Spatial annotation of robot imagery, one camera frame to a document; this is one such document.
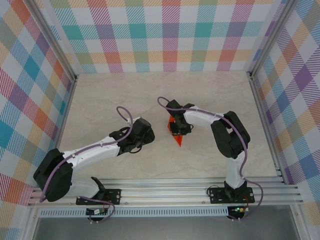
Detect perforated white cable duct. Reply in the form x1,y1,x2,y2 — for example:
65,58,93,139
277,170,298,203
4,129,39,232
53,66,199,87
38,206,230,218

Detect black circuit board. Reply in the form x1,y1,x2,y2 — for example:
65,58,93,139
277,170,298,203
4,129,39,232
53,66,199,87
85,207,111,217

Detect grey metal panel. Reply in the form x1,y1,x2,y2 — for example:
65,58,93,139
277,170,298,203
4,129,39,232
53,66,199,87
31,216,302,240

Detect aluminium corner post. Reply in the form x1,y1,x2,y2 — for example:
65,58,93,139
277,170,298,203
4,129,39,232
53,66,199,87
26,0,79,82
246,0,300,79

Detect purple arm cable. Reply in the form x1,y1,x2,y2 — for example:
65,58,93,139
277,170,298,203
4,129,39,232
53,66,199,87
39,106,135,225
156,96,265,223

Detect orange paper sheet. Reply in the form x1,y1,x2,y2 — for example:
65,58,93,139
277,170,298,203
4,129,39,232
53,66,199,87
166,115,186,148

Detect thin black cable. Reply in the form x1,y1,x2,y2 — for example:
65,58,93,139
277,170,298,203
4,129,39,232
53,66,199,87
206,183,227,199

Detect circuit board with green light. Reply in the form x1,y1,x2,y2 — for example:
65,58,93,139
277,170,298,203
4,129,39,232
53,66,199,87
231,205,251,215

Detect aluminium mounting rail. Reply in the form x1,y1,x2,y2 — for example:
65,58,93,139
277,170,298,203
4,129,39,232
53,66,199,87
27,177,305,207

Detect aluminium side rail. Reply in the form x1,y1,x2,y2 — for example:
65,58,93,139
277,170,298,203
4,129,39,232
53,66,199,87
246,71,287,185
43,74,79,188

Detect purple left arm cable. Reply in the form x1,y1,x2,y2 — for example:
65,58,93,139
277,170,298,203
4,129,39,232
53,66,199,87
39,106,135,225

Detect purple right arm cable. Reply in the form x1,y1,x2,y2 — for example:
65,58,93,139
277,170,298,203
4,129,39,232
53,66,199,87
156,96,265,223

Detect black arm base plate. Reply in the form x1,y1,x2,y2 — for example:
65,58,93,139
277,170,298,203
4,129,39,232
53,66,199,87
75,187,123,206
208,187,255,205

